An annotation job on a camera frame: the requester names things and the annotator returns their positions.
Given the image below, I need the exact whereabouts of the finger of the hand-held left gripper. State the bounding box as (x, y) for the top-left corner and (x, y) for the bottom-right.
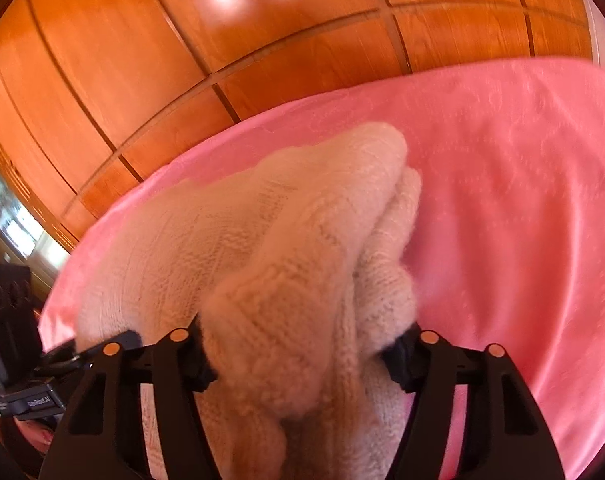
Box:
(90, 329), (144, 356)

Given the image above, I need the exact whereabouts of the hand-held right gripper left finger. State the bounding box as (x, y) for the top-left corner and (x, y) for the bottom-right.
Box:
(38, 314), (221, 480)

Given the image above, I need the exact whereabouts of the wooden wardrobe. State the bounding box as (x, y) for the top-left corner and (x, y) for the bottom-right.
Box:
(0, 0), (603, 257)

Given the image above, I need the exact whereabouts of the pink bed sheet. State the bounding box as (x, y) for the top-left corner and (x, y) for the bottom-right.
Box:
(37, 57), (605, 480)

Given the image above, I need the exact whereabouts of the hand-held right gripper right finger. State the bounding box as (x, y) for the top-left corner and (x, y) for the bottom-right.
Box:
(381, 324), (566, 480)

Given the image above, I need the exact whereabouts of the wooden glass door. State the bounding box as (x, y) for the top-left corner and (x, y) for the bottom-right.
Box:
(0, 160), (78, 293)

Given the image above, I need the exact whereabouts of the white knitted sweater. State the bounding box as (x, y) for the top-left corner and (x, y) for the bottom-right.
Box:
(75, 122), (423, 480)

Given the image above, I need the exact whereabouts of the person's left hand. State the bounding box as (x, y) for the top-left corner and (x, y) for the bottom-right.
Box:
(12, 419), (56, 461)

